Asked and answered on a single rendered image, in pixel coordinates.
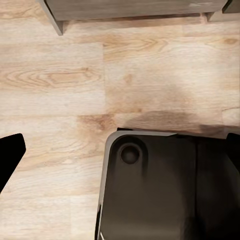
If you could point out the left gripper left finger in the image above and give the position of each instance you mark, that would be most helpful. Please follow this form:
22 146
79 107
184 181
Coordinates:
12 149

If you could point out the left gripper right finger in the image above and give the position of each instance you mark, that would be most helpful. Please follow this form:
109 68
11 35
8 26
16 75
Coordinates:
232 149

